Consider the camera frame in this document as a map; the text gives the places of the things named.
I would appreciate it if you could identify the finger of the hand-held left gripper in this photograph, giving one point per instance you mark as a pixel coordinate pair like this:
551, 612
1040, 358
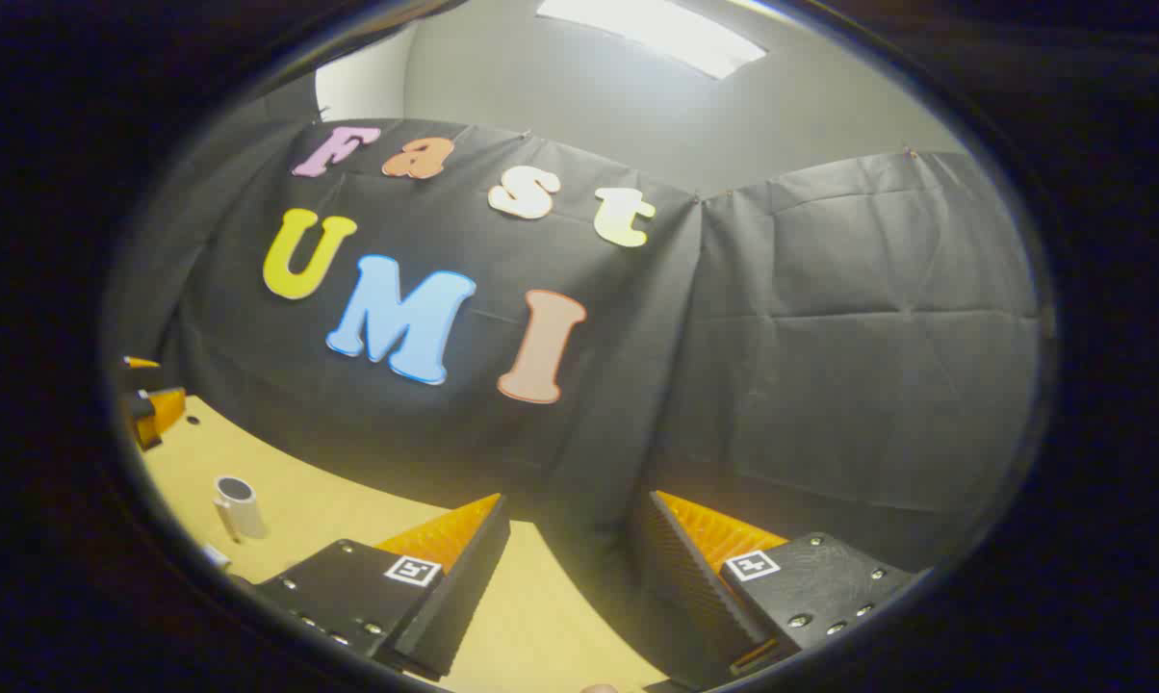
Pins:
166, 409
141, 363

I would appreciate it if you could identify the ceiling light panel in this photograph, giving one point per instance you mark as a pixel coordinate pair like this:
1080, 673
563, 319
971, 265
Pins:
656, 29

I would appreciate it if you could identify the light wooden desktop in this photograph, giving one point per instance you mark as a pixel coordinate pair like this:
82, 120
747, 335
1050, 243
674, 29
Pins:
300, 481

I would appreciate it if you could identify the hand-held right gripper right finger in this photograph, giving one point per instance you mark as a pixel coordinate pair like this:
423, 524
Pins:
690, 587

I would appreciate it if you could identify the white cup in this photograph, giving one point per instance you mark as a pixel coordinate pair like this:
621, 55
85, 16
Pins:
244, 515

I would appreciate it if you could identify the black backdrop cloth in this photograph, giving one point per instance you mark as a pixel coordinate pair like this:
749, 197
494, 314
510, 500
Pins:
811, 385

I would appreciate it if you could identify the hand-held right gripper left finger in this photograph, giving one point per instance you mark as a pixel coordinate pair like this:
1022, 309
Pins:
464, 587

